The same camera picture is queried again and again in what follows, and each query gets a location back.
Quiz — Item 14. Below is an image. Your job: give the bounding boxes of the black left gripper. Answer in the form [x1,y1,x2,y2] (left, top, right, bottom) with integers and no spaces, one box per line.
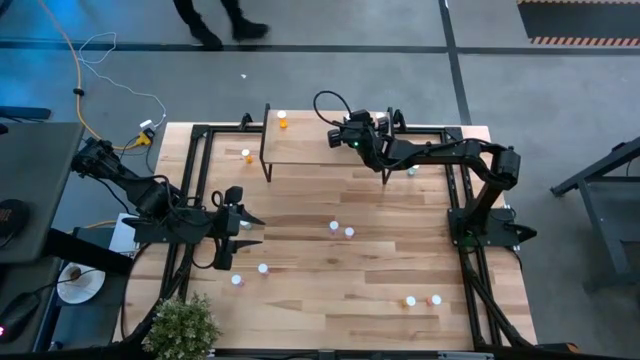
[212,185,267,272]

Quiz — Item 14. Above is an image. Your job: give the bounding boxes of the green artificial potted plant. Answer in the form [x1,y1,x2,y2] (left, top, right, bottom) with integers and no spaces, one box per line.
[141,292,222,357]

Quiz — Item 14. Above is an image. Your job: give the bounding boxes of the white paper sheet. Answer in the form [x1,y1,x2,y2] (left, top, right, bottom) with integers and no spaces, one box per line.
[108,213,142,255]

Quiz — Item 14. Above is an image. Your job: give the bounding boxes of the person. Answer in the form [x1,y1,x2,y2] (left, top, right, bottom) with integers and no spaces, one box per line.
[172,0,271,52]

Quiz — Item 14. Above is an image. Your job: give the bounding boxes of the black diagonal desk beam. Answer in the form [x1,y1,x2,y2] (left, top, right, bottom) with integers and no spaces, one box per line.
[43,228,135,277]

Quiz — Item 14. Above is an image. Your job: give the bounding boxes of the white plate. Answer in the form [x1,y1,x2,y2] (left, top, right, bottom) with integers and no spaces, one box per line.
[55,261,107,305]

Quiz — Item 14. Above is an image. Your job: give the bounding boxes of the dark grey desk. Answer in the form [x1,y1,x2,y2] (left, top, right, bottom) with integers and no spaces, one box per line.
[0,121,85,265]

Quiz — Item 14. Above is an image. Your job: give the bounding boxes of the black round pad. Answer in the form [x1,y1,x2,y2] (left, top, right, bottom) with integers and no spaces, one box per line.
[0,198,32,239]

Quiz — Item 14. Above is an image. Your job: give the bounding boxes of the dark metal workbench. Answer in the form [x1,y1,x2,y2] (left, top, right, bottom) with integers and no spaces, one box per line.
[549,135,640,294]

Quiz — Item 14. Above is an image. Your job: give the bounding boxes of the black hazard-striped floor mat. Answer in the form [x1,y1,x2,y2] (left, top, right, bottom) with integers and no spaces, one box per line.
[516,0,640,48]

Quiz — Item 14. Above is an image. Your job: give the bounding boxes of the black computer mouse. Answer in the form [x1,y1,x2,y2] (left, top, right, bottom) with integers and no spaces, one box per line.
[0,292,41,344]

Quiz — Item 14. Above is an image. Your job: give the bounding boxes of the black flat panel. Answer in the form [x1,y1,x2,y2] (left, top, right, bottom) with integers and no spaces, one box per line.
[0,105,52,122]

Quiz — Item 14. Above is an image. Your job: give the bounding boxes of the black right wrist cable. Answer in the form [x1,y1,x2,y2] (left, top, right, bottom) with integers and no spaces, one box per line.
[313,90,354,129]

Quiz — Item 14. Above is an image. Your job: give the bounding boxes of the wooden shelf black metal frame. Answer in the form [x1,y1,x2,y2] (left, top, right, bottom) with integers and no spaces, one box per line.
[259,103,398,185]

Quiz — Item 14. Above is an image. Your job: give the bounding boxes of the thin white cable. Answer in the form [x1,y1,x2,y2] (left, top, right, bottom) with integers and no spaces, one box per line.
[77,31,168,130]

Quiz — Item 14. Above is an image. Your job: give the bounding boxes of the orange extension cable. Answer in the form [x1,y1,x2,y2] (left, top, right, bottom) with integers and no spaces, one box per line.
[37,0,151,151]

